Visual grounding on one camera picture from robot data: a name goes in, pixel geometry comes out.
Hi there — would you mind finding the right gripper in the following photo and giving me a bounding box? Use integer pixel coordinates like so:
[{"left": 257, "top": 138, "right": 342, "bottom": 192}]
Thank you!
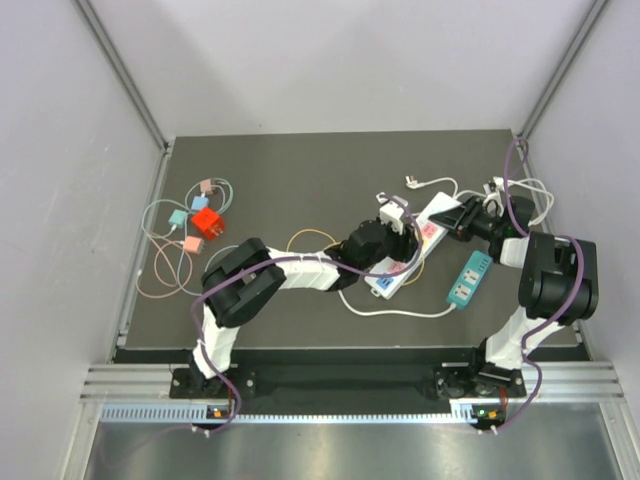
[{"left": 430, "top": 195, "right": 506, "bottom": 243}]

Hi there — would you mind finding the yellow charging cable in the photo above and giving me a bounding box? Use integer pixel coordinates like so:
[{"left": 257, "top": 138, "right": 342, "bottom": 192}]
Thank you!
[{"left": 285, "top": 228, "right": 426, "bottom": 286}]

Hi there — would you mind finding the blue charging cable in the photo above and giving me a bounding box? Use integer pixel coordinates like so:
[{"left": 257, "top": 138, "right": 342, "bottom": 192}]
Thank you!
[{"left": 175, "top": 239, "right": 241, "bottom": 297}]

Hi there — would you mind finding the mint charging cable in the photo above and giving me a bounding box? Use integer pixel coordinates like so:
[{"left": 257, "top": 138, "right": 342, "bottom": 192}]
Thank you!
[{"left": 141, "top": 178, "right": 236, "bottom": 237}]

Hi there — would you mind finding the red cube plug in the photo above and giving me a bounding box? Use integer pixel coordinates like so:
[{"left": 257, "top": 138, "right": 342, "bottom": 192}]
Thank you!
[{"left": 191, "top": 207, "right": 226, "bottom": 241}]

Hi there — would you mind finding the pink charger plug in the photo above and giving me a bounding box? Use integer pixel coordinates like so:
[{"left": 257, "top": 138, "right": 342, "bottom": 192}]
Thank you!
[{"left": 198, "top": 178, "right": 223, "bottom": 196}]

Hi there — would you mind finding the mint charger plug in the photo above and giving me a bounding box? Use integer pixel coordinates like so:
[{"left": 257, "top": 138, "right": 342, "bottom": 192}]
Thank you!
[{"left": 168, "top": 209, "right": 189, "bottom": 229}]

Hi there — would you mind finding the salmon charger plug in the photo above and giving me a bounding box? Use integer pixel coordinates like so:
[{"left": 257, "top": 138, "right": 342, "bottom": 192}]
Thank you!
[{"left": 182, "top": 235, "right": 204, "bottom": 255}]

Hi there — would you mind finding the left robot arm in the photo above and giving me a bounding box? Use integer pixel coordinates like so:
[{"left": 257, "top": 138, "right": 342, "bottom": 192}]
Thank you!
[{"left": 189, "top": 217, "right": 423, "bottom": 397}]

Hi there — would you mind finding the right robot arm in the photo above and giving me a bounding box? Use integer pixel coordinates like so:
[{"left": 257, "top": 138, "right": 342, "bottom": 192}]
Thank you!
[{"left": 431, "top": 196, "right": 599, "bottom": 396}]

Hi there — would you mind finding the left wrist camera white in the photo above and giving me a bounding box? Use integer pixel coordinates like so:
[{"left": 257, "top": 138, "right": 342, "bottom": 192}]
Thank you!
[{"left": 376, "top": 192, "right": 410, "bottom": 235}]

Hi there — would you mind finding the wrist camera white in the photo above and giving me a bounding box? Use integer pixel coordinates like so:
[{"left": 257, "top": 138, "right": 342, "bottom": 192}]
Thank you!
[
  {"left": 376, "top": 192, "right": 410, "bottom": 235},
  {"left": 483, "top": 176, "right": 504, "bottom": 202}
]

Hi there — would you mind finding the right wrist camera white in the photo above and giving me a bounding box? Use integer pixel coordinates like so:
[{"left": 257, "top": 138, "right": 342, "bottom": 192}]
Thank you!
[{"left": 483, "top": 176, "right": 504, "bottom": 202}]

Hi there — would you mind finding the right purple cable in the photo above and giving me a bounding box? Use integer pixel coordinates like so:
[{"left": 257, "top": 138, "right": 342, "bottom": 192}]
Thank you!
[{"left": 479, "top": 137, "right": 584, "bottom": 434}]

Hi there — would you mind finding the purple cable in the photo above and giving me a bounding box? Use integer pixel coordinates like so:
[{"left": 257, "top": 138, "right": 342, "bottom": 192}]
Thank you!
[
  {"left": 479, "top": 137, "right": 584, "bottom": 434},
  {"left": 188, "top": 195, "right": 424, "bottom": 436}
]

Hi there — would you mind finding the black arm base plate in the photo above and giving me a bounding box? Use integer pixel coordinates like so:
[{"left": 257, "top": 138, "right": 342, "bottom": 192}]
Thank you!
[{"left": 169, "top": 362, "right": 526, "bottom": 401}]

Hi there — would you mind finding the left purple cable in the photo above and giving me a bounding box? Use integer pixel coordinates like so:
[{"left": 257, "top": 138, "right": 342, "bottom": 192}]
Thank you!
[{"left": 188, "top": 195, "right": 424, "bottom": 436}]

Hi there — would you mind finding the grey slotted cable duct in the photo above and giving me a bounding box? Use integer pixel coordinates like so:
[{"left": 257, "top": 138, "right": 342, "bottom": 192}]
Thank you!
[{"left": 100, "top": 403, "right": 501, "bottom": 425}]

